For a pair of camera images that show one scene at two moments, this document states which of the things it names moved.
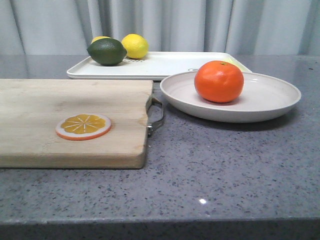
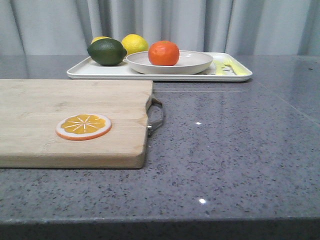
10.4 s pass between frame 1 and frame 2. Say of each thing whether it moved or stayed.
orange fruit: moved
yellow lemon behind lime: stayed
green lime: stayed
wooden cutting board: stayed
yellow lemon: stayed
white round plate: moved
